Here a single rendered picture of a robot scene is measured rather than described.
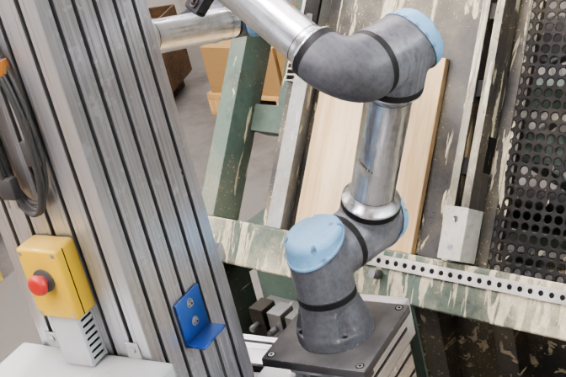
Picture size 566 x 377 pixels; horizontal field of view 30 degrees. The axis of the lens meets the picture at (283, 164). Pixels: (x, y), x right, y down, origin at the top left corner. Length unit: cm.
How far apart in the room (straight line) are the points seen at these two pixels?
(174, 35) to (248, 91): 76
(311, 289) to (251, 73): 116
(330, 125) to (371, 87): 107
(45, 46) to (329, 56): 45
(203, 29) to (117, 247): 77
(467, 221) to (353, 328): 55
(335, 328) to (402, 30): 59
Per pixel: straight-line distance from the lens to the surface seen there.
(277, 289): 282
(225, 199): 299
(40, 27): 158
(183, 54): 678
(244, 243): 287
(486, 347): 289
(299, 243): 196
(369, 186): 196
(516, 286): 240
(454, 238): 247
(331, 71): 170
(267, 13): 177
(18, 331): 466
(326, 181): 276
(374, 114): 186
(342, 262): 197
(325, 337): 202
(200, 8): 212
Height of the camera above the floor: 218
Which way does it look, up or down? 24 degrees down
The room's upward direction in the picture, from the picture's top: 14 degrees counter-clockwise
